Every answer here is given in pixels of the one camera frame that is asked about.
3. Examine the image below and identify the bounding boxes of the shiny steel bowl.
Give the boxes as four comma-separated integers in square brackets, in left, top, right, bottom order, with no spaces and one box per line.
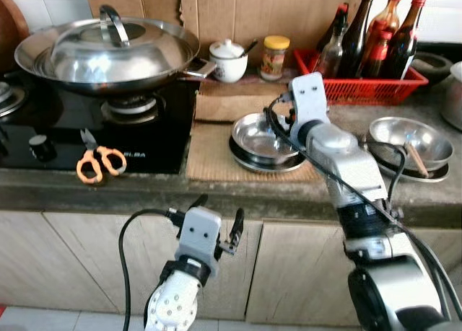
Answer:
[231,113,304,164]
[367,117,456,173]

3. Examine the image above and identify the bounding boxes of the ribbed corrugated cardboard sheet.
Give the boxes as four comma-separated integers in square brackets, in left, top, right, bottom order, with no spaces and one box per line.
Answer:
[186,120,323,183]

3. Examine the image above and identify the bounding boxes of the plain brown cardboard piece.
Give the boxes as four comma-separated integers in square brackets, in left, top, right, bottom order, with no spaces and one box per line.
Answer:
[193,81,293,124]

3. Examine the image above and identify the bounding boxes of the glass jar yellow lid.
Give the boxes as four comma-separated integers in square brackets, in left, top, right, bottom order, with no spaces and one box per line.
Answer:
[260,35,291,81]

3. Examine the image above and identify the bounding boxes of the light wooden cabinet door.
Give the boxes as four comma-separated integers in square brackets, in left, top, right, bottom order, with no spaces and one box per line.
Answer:
[0,210,120,314]
[245,221,462,326]
[42,212,264,321]

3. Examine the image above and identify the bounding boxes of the clear glass bottle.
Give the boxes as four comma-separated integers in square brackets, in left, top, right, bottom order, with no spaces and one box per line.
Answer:
[315,22,347,79]

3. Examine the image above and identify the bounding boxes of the white ceramic lidded jar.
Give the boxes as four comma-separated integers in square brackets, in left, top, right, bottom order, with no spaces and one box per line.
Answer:
[209,39,250,84]

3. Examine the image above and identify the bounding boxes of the small dark spoon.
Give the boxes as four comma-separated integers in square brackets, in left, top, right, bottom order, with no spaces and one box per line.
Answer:
[242,39,259,58]

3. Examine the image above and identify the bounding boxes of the red plastic basket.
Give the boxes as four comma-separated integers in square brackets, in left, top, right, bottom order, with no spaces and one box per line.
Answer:
[294,48,428,106]

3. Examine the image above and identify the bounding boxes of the tall dark bottle yellow cap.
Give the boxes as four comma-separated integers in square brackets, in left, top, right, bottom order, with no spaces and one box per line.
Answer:
[338,0,380,79]

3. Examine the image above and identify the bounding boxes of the small bottle red label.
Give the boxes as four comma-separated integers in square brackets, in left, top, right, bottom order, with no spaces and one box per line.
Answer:
[359,30,394,79]

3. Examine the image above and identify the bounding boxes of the slim dark sauce bottle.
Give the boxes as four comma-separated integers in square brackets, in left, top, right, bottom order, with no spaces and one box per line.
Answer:
[318,3,351,54]

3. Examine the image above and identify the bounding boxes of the steel gas burner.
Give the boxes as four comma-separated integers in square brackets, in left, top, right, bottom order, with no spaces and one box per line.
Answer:
[0,81,28,119]
[101,93,158,124]

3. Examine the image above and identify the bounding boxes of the brown wooden chopstick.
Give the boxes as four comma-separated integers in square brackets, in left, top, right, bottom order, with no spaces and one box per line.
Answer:
[404,140,432,178]

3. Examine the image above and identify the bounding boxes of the dark bottle red cap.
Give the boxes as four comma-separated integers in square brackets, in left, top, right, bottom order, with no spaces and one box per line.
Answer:
[381,0,431,81]

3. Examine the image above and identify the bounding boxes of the amber bottle red cap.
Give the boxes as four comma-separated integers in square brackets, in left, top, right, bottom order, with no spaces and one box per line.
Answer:
[368,0,404,58]

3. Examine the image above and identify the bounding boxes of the black glass gas stove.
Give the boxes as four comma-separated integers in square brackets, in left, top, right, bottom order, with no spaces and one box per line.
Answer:
[0,71,201,175]

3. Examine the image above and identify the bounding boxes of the large steel pot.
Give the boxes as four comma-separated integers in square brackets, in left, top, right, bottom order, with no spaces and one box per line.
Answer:
[439,61,462,130]

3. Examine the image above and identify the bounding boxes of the domed steel wok lid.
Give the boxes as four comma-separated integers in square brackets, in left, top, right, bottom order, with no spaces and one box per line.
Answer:
[49,4,178,84]

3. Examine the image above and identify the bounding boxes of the large steel wok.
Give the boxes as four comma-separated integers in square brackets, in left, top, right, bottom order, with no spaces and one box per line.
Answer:
[13,17,217,95]

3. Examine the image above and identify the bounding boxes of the round wooden cutting board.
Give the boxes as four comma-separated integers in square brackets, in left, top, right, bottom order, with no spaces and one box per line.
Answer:
[0,10,30,76]

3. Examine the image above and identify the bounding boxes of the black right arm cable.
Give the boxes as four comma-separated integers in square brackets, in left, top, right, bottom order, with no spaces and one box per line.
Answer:
[262,92,462,321]

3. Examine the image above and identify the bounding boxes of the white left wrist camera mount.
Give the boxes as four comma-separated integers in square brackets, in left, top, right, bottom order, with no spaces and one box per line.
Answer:
[175,206,223,278]

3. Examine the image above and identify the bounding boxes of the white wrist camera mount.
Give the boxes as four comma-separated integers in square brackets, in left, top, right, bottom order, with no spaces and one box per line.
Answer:
[175,206,223,278]
[287,71,331,146]

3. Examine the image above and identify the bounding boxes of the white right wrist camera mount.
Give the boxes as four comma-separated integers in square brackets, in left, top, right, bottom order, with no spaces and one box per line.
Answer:
[287,71,331,146]

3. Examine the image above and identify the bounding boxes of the wide cardboard wall panel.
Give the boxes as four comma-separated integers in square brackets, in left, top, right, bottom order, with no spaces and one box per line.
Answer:
[178,0,365,54]

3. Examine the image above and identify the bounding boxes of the orange handled scissors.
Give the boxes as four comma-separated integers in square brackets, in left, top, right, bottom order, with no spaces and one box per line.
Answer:
[76,128,128,185]

